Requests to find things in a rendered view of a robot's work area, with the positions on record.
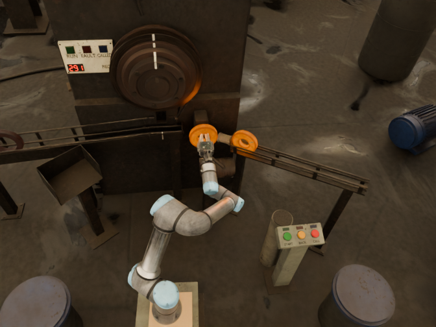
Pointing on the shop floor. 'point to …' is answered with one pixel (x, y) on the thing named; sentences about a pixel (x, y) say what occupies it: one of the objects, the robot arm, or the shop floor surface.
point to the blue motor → (414, 129)
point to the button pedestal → (290, 257)
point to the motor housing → (220, 177)
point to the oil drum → (398, 37)
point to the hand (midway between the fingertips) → (203, 133)
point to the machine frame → (96, 96)
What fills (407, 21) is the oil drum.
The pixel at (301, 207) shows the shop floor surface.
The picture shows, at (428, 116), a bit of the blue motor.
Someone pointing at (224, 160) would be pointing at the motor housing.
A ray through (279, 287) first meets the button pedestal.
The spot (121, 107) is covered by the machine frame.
